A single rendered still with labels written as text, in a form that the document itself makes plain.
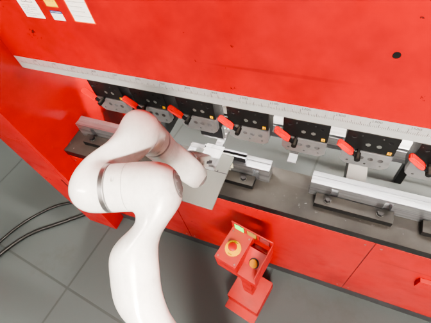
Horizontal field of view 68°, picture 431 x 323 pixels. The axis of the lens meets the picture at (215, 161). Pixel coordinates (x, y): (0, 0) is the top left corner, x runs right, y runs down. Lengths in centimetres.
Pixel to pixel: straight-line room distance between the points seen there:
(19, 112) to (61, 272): 131
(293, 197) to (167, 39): 83
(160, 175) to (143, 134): 13
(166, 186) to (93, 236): 202
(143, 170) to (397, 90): 65
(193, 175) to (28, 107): 97
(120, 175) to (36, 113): 115
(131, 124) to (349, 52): 54
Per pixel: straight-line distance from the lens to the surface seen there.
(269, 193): 143
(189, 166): 97
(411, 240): 146
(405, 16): 82
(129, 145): 70
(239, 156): 139
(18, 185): 324
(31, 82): 171
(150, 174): 62
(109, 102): 146
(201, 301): 221
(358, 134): 107
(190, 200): 131
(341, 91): 95
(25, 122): 172
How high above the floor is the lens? 214
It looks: 55 degrees down
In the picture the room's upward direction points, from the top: 14 degrees counter-clockwise
